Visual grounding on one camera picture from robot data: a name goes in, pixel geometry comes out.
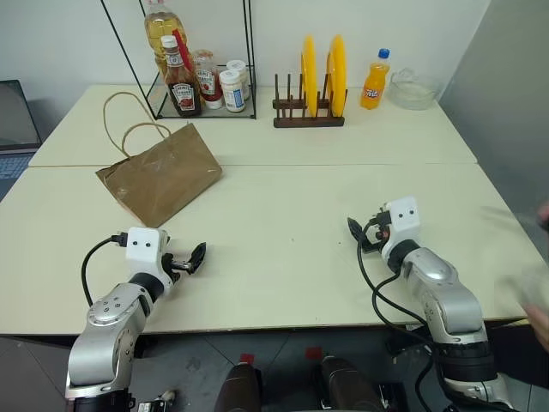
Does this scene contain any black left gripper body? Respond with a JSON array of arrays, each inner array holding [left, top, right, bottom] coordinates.
[[160, 252, 190, 278]]

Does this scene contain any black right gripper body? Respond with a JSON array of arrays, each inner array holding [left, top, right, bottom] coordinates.
[[363, 204, 392, 254]]

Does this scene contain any brown paper bag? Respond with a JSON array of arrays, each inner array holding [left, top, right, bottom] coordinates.
[[94, 91, 224, 229]]

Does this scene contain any person bare hand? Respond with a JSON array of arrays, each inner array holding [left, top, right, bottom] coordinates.
[[525, 302, 549, 348]]

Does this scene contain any dark wooden plate rack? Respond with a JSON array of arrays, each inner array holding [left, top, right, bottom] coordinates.
[[273, 72, 347, 129]]

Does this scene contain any dark rounded shape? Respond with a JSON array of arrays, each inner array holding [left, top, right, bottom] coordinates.
[[319, 354, 385, 412], [214, 362, 262, 412]]

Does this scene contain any clear glass bowl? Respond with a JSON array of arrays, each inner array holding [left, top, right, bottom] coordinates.
[[388, 67, 438, 112]]

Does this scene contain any orange soda bottle blue cap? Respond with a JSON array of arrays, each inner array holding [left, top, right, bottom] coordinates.
[[359, 47, 392, 111]]

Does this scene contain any yellow plate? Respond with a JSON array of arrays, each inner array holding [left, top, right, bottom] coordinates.
[[299, 34, 321, 118], [325, 34, 347, 117]]

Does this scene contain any dark Heinz sauce bottle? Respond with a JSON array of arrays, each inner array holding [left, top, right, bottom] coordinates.
[[160, 35, 203, 119]]

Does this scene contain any white labelled jar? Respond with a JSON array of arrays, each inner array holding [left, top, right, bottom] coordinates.
[[218, 70, 246, 113], [226, 59, 250, 102]]

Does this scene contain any red ketchup squeeze bottle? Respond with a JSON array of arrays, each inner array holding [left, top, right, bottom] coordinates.
[[190, 50, 224, 111]]

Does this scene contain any grey laptop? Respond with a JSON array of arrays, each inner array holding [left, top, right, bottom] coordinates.
[[0, 79, 44, 203]]

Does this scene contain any large cooking oil bottle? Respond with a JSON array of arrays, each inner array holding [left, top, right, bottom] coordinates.
[[143, 0, 192, 82]]

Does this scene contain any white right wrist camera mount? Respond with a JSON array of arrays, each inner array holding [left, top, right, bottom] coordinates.
[[380, 196, 422, 270]]

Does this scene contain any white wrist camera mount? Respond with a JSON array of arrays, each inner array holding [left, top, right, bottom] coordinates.
[[380, 196, 422, 270], [124, 227, 172, 289]]

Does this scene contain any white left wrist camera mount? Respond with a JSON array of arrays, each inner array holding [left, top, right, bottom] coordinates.
[[124, 227, 172, 289]]

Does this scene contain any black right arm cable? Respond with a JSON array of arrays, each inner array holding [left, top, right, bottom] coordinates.
[[357, 218, 451, 412]]

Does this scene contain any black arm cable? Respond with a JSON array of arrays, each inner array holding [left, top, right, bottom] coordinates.
[[357, 218, 451, 412], [81, 232, 130, 306]]

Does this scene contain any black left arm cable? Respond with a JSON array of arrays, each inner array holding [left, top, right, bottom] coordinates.
[[81, 232, 130, 306]]

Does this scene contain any black wire frame rack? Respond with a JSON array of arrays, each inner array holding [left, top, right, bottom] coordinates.
[[101, 0, 258, 121]]

